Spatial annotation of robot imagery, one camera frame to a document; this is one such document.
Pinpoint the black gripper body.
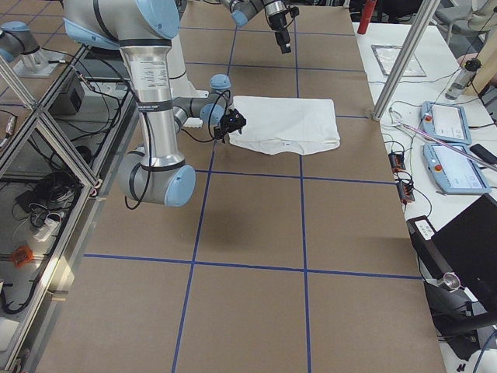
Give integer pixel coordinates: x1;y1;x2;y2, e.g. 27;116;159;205
266;7;288;32
214;109;247;143

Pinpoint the white printed t-shirt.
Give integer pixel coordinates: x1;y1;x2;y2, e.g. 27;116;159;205
229;96;340;155

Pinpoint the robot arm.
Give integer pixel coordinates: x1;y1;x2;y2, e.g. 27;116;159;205
221;0;299;54
64;1;246;207

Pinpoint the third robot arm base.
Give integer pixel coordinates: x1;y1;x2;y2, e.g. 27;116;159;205
1;21;66;78

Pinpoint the red bottle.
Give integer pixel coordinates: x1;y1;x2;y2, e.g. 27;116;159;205
357;0;377;35

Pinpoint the orange connector block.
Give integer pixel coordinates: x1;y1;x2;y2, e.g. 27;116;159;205
396;180;415;204
388;152;406;173

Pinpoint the clear water bottle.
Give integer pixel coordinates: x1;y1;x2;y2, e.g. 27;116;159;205
445;58;481;100

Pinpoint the upper blue teach pendant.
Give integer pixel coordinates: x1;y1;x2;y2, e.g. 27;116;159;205
420;101;471;145

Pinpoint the blue teach pendant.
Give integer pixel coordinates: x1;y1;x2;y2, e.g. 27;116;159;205
422;144;492;195
420;101;471;145

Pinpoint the white power strip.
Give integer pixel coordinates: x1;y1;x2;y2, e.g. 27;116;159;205
33;218;61;242

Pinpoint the lower blue teach pendant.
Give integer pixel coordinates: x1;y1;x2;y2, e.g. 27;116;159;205
422;144;492;195

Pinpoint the black smartphone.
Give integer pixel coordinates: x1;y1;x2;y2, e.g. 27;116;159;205
470;144;497;165

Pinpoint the orange floor device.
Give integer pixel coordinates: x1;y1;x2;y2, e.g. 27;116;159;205
9;245;34;268

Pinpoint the black laptop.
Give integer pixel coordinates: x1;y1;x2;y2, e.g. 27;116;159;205
407;193;496;311

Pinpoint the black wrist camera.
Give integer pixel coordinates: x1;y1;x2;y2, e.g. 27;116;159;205
287;5;300;19

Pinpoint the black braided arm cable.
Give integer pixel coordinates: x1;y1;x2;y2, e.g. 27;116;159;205
123;89;234;211

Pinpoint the aluminium frame post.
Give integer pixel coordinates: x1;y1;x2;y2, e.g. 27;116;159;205
371;0;440;121

